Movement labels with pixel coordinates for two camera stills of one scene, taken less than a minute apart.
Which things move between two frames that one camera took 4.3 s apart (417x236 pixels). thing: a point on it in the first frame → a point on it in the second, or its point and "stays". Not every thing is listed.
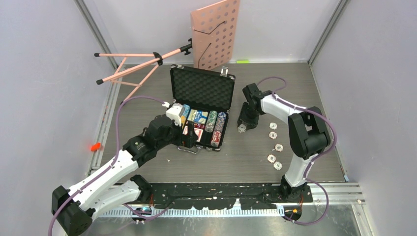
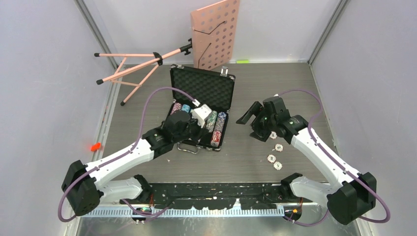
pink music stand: [214, 31] stays
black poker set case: [206, 96] stays
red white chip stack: [177, 106] stays
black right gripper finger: [251, 124] → [260, 134]
